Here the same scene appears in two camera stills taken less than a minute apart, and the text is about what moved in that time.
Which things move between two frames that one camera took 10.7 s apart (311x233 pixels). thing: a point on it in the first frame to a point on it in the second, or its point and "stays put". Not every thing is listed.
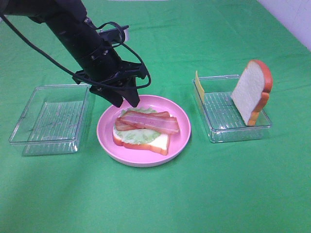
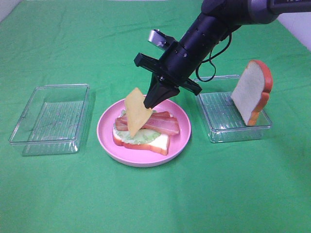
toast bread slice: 161,145 stays put
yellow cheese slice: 199,90 to 137,112
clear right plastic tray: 219,114 stays put
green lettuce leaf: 138,136 stays put
